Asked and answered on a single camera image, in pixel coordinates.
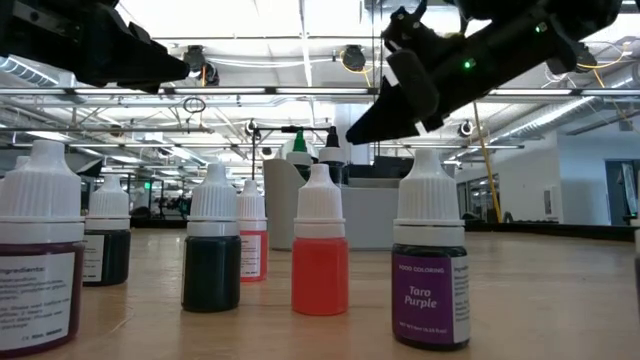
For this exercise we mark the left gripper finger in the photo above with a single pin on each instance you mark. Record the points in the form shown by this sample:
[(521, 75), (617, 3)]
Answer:
[(145, 77), (145, 50)]

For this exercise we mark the large black food coloring bottle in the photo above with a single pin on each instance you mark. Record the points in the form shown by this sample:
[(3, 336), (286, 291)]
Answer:
[(332, 137)]

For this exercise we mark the large green food coloring bottle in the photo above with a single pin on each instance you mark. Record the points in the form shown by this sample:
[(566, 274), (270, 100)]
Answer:
[(300, 142)]

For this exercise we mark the grey plastic bin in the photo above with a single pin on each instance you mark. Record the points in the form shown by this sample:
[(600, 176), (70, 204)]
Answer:
[(370, 220)]

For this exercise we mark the small red food coloring bottle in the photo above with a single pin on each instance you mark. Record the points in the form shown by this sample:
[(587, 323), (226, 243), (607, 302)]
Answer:
[(252, 210)]

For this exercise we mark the small orange food coloring bottle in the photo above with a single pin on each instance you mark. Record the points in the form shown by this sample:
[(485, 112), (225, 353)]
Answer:
[(320, 275)]

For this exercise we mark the small purple food coloring bottle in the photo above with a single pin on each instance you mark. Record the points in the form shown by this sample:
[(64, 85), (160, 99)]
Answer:
[(425, 300)]

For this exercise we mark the small black food coloring bottle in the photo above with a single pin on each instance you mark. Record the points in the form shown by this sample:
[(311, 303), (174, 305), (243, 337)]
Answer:
[(107, 250)]

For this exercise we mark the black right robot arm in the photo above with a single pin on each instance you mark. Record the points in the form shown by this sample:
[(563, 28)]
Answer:
[(590, 10)]

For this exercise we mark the small dark red coloring bottle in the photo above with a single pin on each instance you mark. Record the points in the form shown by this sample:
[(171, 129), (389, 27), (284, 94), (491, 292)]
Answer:
[(42, 190)]

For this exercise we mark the small dark green coloring bottle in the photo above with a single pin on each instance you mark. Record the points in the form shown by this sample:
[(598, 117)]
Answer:
[(211, 275)]

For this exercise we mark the black perforated computer case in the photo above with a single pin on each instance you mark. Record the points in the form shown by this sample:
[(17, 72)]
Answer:
[(385, 167)]

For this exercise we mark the white cylindrical lamp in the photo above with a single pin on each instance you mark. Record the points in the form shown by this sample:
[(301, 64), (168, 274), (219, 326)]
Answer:
[(287, 146)]

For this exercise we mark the black aluminium table frame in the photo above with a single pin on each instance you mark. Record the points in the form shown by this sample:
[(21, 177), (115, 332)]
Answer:
[(550, 231)]

